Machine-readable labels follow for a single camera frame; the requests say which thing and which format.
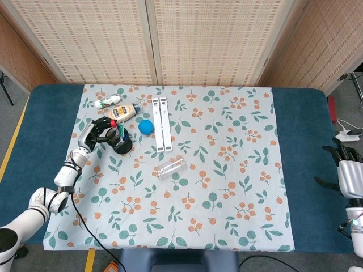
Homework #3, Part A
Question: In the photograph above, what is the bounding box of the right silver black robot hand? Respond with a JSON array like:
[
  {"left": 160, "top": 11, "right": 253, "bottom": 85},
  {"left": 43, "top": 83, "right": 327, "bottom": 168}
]
[{"left": 314, "top": 137, "right": 363, "bottom": 199}]

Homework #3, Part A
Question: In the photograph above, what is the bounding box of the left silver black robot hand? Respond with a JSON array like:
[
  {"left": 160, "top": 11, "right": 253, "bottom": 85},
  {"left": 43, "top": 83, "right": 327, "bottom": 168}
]
[{"left": 77, "top": 117, "right": 119, "bottom": 152}]

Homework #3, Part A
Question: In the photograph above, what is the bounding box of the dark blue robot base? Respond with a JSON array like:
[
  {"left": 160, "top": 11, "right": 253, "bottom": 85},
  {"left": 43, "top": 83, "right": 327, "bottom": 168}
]
[{"left": 118, "top": 249, "right": 239, "bottom": 272}]

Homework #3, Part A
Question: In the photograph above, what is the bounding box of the black mesh pen holder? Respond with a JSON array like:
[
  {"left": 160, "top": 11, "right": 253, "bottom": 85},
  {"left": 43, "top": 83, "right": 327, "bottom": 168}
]
[{"left": 104, "top": 126, "right": 133, "bottom": 155}]

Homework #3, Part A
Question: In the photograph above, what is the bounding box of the white power strip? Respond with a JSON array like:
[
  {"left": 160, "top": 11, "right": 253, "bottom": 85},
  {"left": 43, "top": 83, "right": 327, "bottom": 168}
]
[{"left": 335, "top": 130, "right": 361, "bottom": 143}]

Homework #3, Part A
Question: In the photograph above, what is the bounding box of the small white green-label bottle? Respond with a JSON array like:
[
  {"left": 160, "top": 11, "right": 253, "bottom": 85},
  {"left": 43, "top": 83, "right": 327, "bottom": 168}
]
[{"left": 94, "top": 95, "right": 122, "bottom": 109}]

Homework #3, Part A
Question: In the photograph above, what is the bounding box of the beige mayonnaise squeeze bottle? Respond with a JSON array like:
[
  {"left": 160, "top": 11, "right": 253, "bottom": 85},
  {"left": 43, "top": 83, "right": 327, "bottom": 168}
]
[{"left": 105, "top": 103, "right": 142, "bottom": 125}]

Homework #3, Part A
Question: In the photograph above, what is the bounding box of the dark blue felt table cover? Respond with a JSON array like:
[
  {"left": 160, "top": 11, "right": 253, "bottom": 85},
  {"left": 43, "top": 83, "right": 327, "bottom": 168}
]
[{"left": 0, "top": 84, "right": 352, "bottom": 254}]

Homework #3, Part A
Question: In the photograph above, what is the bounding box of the blue ball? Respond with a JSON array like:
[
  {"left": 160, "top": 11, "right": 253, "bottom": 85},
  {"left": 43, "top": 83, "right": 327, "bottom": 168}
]
[{"left": 138, "top": 119, "right": 155, "bottom": 134}]

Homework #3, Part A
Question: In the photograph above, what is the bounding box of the red object beside table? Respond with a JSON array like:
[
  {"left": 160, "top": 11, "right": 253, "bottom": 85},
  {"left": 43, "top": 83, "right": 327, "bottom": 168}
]
[{"left": 326, "top": 96, "right": 338, "bottom": 125}]

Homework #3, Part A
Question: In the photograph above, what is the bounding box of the long white plastic bar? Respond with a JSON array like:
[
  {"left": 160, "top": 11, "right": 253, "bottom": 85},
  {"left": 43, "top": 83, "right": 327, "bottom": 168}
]
[
  {"left": 159, "top": 97, "right": 173, "bottom": 152},
  {"left": 151, "top": 97, "right": 165, "bottom": 152}
]

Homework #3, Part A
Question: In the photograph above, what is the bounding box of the clear plastic cup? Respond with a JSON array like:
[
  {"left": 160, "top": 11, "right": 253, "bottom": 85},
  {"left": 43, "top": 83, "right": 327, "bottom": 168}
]
[{"left": 153, "top": 158, "right": 188, "bottom": 181}]

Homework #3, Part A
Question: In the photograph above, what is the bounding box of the black tripod leg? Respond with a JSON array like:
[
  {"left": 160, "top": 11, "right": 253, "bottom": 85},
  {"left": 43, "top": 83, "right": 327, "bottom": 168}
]
[{"left": 0, "top": 72, "right": 14, "bottom": 107}]

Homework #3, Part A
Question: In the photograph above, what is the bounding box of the light woven screen panel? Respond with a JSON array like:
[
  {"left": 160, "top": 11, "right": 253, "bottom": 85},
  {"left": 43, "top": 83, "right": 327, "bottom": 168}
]
[
  {"left": 0, "top": 0, "right": 158, "bottom": 86},
  {"left": 146, "top": 0, "right": 309, "bottom": 87}
]

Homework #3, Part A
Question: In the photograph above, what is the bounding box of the black metal stand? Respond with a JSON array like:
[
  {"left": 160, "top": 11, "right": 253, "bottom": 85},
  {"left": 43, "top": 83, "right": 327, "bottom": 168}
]
[{"left": 339, "top": 72, "right": 363, "bottom": 108}]

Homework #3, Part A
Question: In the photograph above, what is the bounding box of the brown woven screen panel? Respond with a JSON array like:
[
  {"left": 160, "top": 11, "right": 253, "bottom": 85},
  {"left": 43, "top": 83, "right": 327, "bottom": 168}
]
[
  {"left": 0, "top": 11, "right": 57, "bottom": 94},
  {"left": 256, "top": 0, "right": 363, "bottom": 96}
]

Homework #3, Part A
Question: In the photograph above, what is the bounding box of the floral print tablecloth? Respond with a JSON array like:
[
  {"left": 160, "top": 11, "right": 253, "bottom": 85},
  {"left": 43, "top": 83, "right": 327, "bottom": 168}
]
[{"left": 42, "top": 84, "right": 296, "bottom": 252}]

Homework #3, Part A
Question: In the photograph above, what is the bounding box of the right arm wrist cable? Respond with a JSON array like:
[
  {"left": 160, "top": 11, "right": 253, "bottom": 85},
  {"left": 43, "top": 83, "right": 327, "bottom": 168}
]
[{"left": 337, "top": 209, "right": 363, "bottom": 239}]

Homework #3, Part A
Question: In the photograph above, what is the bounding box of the white power cable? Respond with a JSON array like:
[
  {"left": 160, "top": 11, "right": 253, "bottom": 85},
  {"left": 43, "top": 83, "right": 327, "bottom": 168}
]
[{"left": 336, "top": 118, "right": 354, "bottom": 134}]

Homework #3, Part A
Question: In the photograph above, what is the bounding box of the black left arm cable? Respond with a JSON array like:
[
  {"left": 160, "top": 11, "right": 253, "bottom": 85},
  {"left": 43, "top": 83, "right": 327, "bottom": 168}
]
[{"left": 70, "top": 191, "right": 126, "bottom": 272}]

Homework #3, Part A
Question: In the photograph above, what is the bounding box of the black floor cable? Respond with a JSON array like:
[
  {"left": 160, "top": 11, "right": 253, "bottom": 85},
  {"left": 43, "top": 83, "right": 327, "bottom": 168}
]
[{"left": 239, "top": 254, "right": 293, "bottom": 272}]

